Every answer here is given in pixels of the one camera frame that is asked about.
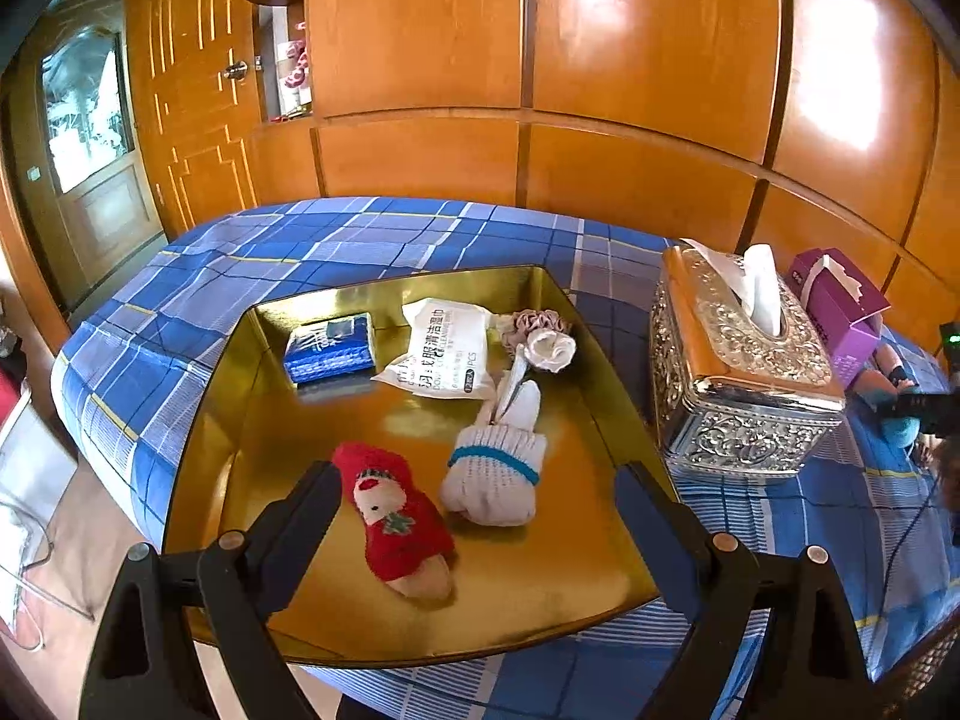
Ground glass panel door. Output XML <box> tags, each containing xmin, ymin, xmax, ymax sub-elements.
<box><xmin>0</xmin><ymin>0</ymin><xmax>170</xmax><ymax>316</ymax></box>

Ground mauve scrunchie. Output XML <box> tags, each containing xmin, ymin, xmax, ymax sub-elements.
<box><xmin>499</xmin><ymin>309</ymin><xmax>575</xmax><ymax>350</ymax></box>

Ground wooden wardrobe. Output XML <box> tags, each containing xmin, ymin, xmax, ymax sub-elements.
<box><xmin>124</xmin><ymin>0</ymin><xmax>960</xmax><ymax>331</ymax></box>

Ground blue pocket tissue pack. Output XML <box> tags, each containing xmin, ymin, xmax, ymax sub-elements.
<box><xmin>283</xmin><ymin>313</ymin><xmax>376</xmax><ymax>385</ymax></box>

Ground white knit sock blue stripe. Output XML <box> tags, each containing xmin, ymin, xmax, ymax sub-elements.
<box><xmin>439</xmin><ymin>360</ymin><xmax>548</xmax><ymax>527</ymax></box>

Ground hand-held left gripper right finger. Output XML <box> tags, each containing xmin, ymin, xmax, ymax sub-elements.
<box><xmin>613</xmin><ymin>461</ymin><xmax>886</xmax><ymax>720</ymax></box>

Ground ornate gold tissue box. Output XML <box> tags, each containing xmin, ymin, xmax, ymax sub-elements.
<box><xmin>649</xmin><ymin>244</ymin><xmax>847</xmax><ymax>475</ymax></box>

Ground pink shelf ornaments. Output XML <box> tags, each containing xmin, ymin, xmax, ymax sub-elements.
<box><xmin>274</xmin><ymin>19</ymin><xmax>310</xmax><ymax>115</ymax></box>

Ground blue plaid blanket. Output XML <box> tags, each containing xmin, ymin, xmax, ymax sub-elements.
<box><xmin>51</xmin><ymin>196</ymin><xmax>960</xmax><ymax>720</ymax></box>

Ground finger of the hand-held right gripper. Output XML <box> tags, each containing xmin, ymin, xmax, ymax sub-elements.
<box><xmin>874</xmin><ymin>388</ymin><xmax>938</xmax><ymax>422</ymax></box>

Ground purple cardboard tissue box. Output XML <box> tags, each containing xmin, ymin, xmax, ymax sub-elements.
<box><xmin>786</xmin><ymin>247</ymin><xmax>892</xmax><ymax>391</ymax></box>

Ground white facial tissue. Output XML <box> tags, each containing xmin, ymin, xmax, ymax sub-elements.
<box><xmin>679</xmin><ymin>238</ymin><xmax>785</xmax><ymax>337</ymax></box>

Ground dark wicker basket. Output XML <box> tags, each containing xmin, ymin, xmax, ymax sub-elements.
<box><xmin>877</xmin><ymin>630</ymin><xmax>960</xmax><ymax>720</ymax></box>

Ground blue plush toy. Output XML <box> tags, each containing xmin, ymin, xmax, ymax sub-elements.
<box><xmin>862</xmin><ymin>341</ymin><xmax>929</xmax><ymax>445</ymax></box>

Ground red christmas sock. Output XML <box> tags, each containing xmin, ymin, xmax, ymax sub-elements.
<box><xmin>332</xmin><ymin>442</ymin><xmax>456</xmax><ymax>602</ymax></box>

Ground white wire frame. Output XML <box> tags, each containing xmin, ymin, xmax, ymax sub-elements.
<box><xmin>0</xmin><ymin>405</ymin><xmax>85</xmax><ymax>653</ymax></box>

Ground gold metal tray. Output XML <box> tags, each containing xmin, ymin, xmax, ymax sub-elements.
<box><xmin>161</xmin><ymin>264</ymin><xmax>680</xmax><ymax>668</ymax></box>

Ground white wet wipes pack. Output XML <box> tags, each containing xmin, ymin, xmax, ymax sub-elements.
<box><xmin>371</xmin><ymin>298</ymin><xmax>500</xmax><ymax>398</ymax></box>

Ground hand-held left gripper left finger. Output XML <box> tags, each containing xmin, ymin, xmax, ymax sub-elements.
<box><xmin>79</xmin><ymin>460</ymin><xmax>344</xmax><ymax>720</ymax></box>

